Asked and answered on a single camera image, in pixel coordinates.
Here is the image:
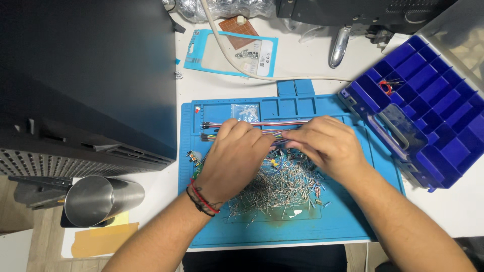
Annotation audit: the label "blue silicone work mat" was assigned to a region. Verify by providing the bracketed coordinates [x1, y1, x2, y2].
[178, 79, 406, 249]

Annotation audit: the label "person's dark clothing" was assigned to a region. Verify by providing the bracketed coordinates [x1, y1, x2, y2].
[182, 244, 348, 272]

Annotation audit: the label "chrome metal handle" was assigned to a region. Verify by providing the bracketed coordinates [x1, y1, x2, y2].
[329, 26, 352, 69]

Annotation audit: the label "yellow paper sheets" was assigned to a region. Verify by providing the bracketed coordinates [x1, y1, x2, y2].
[71, 212, 140, 259]

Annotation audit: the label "clear plastic wrap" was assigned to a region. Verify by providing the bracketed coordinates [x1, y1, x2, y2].
[163, 0, 277, 23]

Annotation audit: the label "black device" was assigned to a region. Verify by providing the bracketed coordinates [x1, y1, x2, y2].
[275, 0, 458, 36]

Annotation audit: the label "stainless steel tumbler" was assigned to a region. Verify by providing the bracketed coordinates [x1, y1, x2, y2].
[64, 175, 146, 228]

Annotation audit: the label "small green circuit board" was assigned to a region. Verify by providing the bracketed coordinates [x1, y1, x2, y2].
[186, 150, 206, 180]

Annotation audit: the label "small screws in package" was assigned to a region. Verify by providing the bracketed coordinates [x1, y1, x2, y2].
[235, 49, 260, 60]

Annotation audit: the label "brown perforated circuit board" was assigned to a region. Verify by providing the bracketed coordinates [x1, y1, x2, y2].
[218, 16, 260, 50]

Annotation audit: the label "multicoloured jumper wire ribbon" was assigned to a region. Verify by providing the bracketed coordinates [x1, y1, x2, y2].
[200, 120, 316, 147]

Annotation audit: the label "red and black component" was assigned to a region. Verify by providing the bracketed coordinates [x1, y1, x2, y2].
[378, 78, 404, 96]

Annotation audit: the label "pile of resistors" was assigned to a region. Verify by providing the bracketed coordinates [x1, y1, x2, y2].
[223, 149, 333, 227]

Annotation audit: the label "beige cable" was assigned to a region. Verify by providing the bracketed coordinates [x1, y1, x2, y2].
[199, 0, 353, 82]

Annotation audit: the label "person's left hand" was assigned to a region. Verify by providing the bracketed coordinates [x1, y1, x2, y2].
[193, 119, 278, 204]

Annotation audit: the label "blue and clear package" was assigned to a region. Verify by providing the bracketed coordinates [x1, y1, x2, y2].
[183, 29, 279, 79]

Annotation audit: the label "black computer tower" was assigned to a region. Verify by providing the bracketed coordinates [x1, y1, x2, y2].
[0, 0, 178, 178]

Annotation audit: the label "small clear plastic bag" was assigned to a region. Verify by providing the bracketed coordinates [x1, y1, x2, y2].
[231, 104, 261, 122]

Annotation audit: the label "red and black bracelets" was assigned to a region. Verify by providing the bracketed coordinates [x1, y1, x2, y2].
[186, 178, 223, 217]

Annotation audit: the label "person's right hand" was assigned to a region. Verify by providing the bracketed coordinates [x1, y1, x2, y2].
[281, 116, 368, 186]

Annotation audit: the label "blue compartment organizer box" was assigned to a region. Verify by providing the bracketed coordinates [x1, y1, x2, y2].
[338, 35, 484, 192]

